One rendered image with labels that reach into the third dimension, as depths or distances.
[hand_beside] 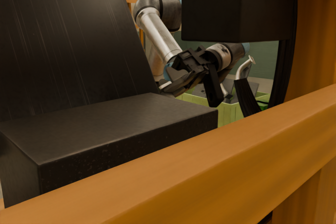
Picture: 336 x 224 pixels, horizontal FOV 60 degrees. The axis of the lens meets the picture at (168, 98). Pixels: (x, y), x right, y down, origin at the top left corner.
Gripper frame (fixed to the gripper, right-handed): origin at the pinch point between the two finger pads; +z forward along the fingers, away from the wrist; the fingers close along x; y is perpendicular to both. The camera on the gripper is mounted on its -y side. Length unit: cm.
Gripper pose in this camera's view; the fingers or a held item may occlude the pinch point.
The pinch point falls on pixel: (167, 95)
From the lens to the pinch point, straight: 71.3
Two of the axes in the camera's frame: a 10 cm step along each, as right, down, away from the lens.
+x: 3.4, -5.2, -7.9
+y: -6.3, -7.5, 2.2
